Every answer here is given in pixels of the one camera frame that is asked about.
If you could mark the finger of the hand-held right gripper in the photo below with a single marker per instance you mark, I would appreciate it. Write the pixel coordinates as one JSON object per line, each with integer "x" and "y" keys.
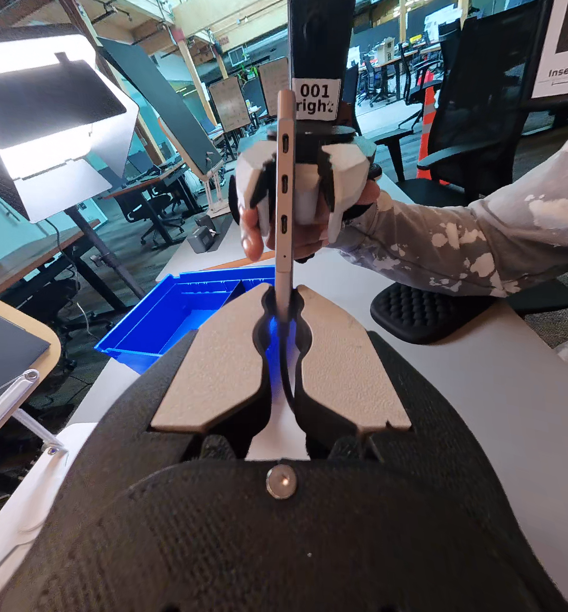
{"x": 348, "y": 167}
{"x": 248, "y": 177}

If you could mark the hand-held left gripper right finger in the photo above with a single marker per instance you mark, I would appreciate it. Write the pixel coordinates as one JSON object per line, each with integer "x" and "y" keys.
{"x": 351, "y": 377}

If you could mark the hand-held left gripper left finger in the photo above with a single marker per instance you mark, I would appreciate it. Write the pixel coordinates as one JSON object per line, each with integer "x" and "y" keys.
{"x": 212, "y": 373}

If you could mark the blue plastic bin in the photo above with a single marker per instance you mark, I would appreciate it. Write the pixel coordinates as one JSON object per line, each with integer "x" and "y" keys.
{"x": 169, "y": 320}

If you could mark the person's right forearm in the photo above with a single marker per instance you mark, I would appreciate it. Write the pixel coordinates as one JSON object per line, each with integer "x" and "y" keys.
{"x": 456, "y": 239}

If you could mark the person's right hand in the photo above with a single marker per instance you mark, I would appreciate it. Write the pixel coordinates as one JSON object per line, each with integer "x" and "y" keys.
{"x": 253, "y": 239}

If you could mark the wooden board stand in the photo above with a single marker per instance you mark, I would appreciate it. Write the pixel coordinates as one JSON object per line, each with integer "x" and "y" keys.
{"x": 214, "y": 196}

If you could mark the whiteboard on stand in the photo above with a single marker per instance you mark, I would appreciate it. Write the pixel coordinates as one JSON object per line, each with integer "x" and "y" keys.
{"x": 230, "y": 103}
{"x": 272, "y": 86}

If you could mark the small dark grey device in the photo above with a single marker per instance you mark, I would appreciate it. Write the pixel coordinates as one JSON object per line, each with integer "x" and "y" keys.
{"x": 202, "y": 236}

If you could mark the orange traffic cone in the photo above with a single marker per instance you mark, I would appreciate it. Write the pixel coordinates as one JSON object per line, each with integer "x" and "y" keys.
{"x": 430, "y": 124}

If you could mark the black bumpy wrist rest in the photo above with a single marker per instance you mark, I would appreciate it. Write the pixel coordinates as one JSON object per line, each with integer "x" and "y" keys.
{"x": 432, "y": 311}

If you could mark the wooden desk with black legs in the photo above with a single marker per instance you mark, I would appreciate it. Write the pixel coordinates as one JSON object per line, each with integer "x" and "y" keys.
{"x": 25, "y": 260}
{"x": 135, "y": 184}

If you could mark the black office chair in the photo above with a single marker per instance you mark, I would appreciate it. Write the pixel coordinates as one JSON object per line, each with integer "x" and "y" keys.
{"x": 484, "y": 95}

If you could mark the black light stand pole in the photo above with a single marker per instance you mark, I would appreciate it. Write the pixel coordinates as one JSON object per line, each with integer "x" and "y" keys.
{"x": 97, "y": 253}

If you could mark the studio light panel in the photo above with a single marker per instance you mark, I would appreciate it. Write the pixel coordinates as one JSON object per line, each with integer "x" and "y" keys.
{"x": 49, "y": 110}

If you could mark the white base clear stand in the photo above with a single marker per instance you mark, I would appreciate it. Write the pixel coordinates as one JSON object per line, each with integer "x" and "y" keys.
{"x": 30, "y": 492}

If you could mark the framed tag sign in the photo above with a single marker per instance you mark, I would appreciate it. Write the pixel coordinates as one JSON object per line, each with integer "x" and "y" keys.
{"x": 561, "y": 48}

